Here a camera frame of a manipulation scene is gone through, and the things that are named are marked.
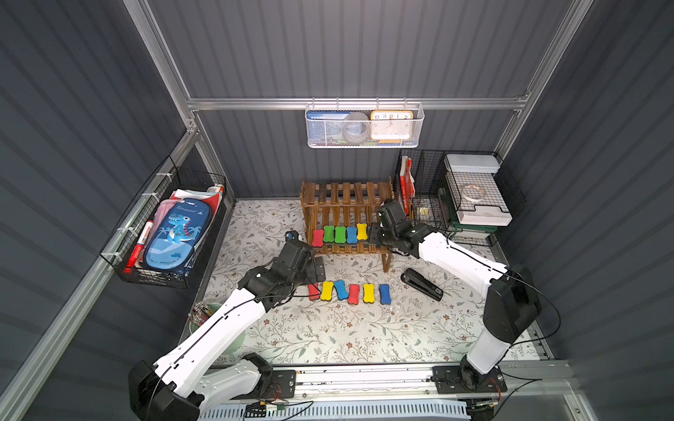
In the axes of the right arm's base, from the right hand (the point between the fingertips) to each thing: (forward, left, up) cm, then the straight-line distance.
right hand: (377, 229), depth 88 cm
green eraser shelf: (-1, +17, -1) cm, 17 cm away
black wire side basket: (+4, +63, +18) cm, 66 cm away
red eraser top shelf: (-15, +22, -16) cm, 31 cm away
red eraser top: (-16, +8, -16) cm, 24 cm away
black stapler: (-12, -16, -16) cm, 26 cm away
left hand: (-16, +21, +3) cm, 27 cm away
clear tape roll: (+15, -36, +2) cm, 39 cm away
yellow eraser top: (-15, +2, -17) cm, 23 cm away
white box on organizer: (+31, -46, +4) cm, 56 cm away
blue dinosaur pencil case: (-16, +52, +18) cm, 58 cm away
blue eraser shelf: (-2, +8, -1) cm, 9 cm away
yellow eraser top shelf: (-14, +17, -16) cm, 27 cm away
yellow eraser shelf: (0, +5, -1) cm, 5 cm away
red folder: (+34, -17, -8) cm, 38 cm away
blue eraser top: (-16, -3, -17) cm, 23 cm away
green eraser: (-2, +13, -1) cm, 13 cm away
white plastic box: (+7, -38, 0) cm, 39 cm away
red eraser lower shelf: (-3, +20, 0) cm, 20 cm away
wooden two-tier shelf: (+4, +11, +8) cm, 14 cm away
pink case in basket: (-6, +62, +17) cm, 64 cm away
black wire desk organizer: (+32, -32, -15) cm, 47 cm away
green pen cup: (-33, +44, -17) cm, 58 cm away
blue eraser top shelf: (-14, +12, -18) cm, 25 cm away
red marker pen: (-19, +62, +16) cm, 67 cm away
